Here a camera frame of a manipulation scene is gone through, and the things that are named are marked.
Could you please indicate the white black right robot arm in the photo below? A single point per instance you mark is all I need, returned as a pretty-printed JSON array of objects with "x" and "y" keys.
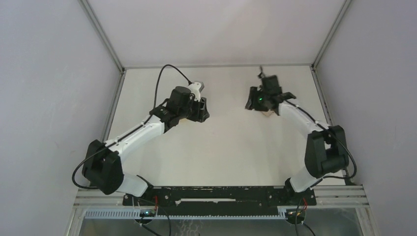
[{"x": 326, "y": 151}]

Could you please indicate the aluminium frame rail back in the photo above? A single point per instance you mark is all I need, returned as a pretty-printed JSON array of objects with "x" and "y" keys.
[{"x": 221, "y": 65}]

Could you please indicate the aluminium frame rail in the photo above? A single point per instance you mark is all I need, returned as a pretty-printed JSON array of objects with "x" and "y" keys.
[
  {"x": 114, "y": 70},
  {"x": 221, "y": 65},
  {"x": 319, "y": 65}
]

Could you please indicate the front aluminium rail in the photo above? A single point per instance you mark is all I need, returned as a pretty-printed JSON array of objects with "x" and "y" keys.
[{"x": 333, "y": 196}]

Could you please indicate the aluminium frame rail right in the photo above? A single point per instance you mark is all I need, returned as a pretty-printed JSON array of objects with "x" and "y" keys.
[{"x": 319, "y": 65}]

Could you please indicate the white slotted cable duct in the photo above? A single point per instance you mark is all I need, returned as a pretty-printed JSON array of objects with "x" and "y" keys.
[{"x": 112, "y": 213}]

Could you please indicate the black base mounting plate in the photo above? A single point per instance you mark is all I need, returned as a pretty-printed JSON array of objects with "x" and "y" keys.
[{"x": 271, "y": 195}]

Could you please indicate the aluminium frame rail left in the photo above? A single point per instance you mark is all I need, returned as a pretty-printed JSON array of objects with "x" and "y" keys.
[{"x": 114, "y": 70}]

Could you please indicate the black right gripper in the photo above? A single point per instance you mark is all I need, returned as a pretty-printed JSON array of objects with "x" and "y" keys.
[{"x": 252, "y": 102}]

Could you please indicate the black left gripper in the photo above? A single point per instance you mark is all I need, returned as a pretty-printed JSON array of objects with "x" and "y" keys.
[{"x": 201, "y": 113}]

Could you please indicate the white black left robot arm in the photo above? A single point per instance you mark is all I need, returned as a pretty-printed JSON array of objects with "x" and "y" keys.
[{"x": 102, "y": 166}]

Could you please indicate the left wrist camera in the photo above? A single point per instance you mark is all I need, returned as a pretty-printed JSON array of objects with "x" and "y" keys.
[{"x": 196, "y": 89}]

